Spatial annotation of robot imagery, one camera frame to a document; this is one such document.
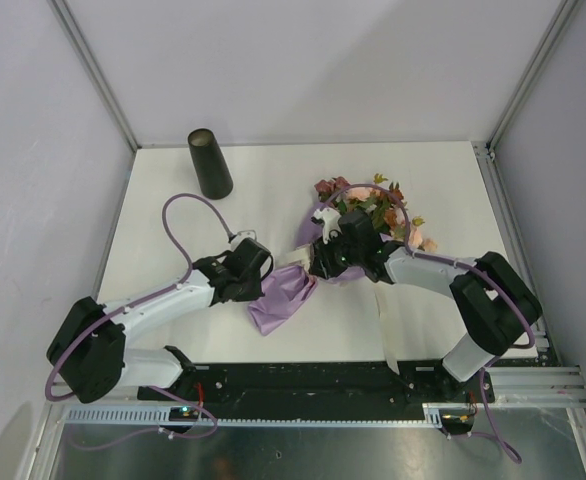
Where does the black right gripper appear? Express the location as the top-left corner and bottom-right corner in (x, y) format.
(308, 231), (363, 281)

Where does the artificial flower bunch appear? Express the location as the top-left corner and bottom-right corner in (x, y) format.
(314, 173), (438, 253)

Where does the purple wrapping paper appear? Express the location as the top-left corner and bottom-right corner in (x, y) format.
(246, 202), (369, 339)

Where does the cream printed ribbon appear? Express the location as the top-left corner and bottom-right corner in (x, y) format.
(276, 244), (400, 376)

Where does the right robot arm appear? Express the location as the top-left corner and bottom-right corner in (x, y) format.
(309, 207), (543, 401)

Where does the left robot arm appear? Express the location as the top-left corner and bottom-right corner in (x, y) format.
(46, 237), (273, 404)

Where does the black conical vase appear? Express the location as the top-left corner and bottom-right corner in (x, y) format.
(187, 128), (234, 200)

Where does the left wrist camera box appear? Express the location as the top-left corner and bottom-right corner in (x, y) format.
(229, 230), (257, 250)

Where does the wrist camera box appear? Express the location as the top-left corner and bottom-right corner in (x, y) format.
(311, 207), (341, 245)
(229, 230), (257, 250)

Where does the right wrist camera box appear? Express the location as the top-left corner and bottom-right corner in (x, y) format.
(311, 207), (341, 245)

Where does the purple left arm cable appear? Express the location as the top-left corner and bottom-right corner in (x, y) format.
(45, 193), (239, 451)

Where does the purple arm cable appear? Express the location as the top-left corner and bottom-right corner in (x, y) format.
(322, 184), (537, 464)
(45, 193), (239, 451)

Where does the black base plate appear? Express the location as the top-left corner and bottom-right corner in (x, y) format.
(137, 359), (497, 424)

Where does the white slotted cable duct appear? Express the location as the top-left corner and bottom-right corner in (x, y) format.
(62, 402), (479, 429)

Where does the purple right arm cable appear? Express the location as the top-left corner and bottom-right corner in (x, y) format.
(322, 184), (537, 464)

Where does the right aluminium frame post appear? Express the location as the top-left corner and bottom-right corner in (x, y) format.
(485, 0), (583, 151)

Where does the aluminium frame post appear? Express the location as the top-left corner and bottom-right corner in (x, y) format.
(47, 0), (140, 154)
(485, 0), (583, 151)

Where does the left aluminium frame post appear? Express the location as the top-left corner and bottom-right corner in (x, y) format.
(47, 0), (140, 154)

